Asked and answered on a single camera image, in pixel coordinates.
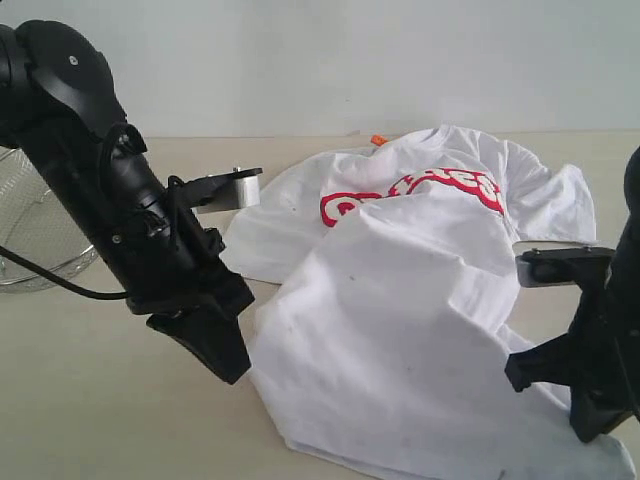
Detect white t-shirt red print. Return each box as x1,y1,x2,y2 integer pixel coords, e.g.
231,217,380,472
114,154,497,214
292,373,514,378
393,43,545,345
223,125,636,479

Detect round metal mesh basket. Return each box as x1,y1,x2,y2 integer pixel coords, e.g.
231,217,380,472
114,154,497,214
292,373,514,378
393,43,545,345
1,149,98,280

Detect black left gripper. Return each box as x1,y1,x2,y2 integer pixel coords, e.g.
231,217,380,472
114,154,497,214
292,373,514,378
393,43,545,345
94,199,254,385

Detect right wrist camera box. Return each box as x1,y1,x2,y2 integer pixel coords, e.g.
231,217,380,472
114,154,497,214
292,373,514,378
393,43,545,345
516,246,614,290

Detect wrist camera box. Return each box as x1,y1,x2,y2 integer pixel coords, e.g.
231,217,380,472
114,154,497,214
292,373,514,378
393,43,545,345
170,167,263,214
516,246,614,290

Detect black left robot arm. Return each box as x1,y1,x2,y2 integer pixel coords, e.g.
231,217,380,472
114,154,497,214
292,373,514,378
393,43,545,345
1,20,260,384

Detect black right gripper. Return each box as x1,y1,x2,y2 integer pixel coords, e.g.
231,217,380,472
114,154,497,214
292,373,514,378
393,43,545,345
504,259,640,444

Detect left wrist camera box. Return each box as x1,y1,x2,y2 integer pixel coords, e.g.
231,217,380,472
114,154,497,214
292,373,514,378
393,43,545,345
170,167,263,214

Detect orange garment tag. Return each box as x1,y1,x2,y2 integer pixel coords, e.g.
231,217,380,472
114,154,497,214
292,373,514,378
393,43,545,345
371,135,388,146

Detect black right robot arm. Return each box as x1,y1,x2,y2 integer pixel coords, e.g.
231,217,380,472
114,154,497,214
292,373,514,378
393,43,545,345
505,154,639,443

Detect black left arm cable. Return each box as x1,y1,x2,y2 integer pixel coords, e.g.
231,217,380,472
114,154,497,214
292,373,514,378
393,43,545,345
0,245,134,302

